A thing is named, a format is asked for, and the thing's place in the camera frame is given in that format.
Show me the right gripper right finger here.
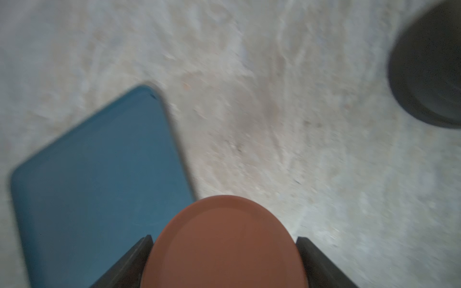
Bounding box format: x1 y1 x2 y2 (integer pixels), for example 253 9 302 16
296 237 358 288

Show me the blue tray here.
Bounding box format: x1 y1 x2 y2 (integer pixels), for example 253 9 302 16
10 85 194 288

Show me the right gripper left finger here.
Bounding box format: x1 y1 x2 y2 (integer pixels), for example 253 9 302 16
91 235 154 288

